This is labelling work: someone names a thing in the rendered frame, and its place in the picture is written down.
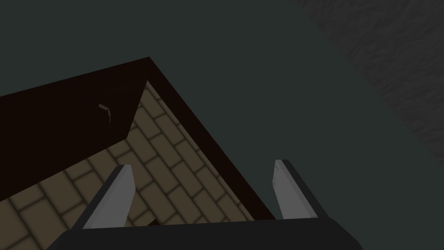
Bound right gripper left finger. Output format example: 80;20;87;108
71;164;136;230

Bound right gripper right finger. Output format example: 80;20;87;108
273;159;330;220

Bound grey door handle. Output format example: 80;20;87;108
98;103;112;125

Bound dark brown door leaf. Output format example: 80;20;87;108
0;56;150;203

